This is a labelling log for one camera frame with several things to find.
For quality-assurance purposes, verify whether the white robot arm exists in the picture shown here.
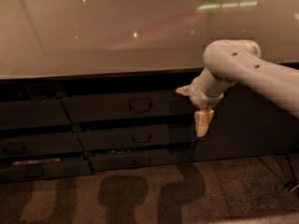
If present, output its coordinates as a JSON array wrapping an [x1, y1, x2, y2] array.
[[176, 39, 299, 137]]

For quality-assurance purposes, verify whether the dark cabinet door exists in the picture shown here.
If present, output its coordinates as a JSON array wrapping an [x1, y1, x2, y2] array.
[[193, 85, 299, 161]]

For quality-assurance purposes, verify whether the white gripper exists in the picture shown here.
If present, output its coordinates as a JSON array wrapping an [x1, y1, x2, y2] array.
[[176, 78, 223, 137]]

